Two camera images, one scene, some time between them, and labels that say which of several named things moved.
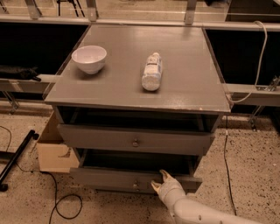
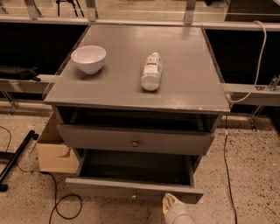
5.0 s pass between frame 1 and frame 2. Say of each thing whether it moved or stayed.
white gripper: moved
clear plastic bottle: stayed
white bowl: stayed
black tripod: stayed
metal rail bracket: stayed
